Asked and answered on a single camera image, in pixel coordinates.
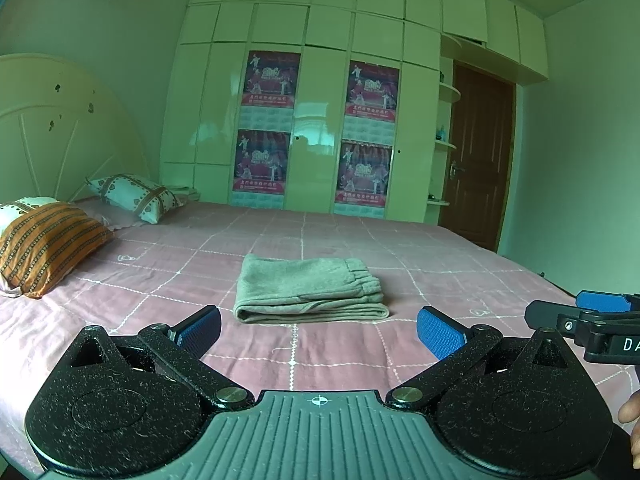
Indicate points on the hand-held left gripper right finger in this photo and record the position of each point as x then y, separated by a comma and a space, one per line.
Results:
440, 334

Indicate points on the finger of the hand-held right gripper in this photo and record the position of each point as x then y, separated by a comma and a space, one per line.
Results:
600, 301
546, 316

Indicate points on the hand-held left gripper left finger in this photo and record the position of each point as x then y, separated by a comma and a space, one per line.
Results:
200, 331

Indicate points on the grey-green pants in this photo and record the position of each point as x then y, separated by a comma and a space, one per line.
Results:
305, 285

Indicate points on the person's right hand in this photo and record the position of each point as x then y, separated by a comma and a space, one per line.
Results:
629, 410

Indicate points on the pink checked bed sheet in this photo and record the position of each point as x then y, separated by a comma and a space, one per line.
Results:
175, 270

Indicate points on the pink pillow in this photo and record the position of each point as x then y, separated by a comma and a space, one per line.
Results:
117, 217

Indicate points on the white patterned pillow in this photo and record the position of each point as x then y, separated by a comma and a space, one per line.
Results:
135, 195

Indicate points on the brown wooden door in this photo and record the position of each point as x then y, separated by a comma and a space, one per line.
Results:
477, 160

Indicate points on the orange striped pillow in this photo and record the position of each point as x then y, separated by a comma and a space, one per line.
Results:
45, 245

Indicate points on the blue bottle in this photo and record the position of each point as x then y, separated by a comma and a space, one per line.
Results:
441, 133

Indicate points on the cream bed headboard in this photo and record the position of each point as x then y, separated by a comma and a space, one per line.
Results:
60, 125

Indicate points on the white glossy wardrobe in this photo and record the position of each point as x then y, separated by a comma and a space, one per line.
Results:
320, 25

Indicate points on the wall poster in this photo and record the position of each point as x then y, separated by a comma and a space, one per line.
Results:
362, 175
272, 77
372, 87
260, 162

